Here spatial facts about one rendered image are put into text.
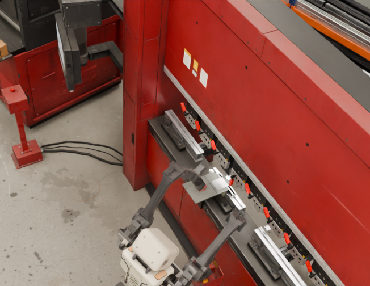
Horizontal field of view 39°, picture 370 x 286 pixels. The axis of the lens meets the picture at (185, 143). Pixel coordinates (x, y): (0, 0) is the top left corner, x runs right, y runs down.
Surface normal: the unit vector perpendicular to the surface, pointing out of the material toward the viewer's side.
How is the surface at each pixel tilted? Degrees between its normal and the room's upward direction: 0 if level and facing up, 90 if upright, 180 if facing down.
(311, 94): 90
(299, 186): 90
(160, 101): 90
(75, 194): 0
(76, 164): 0
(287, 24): 0
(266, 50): 90
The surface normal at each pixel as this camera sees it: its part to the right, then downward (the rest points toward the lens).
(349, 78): 0.09, -0.68
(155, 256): -0.47, -0.11
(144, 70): 0.50, 0.66
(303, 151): -0.86, 0.31
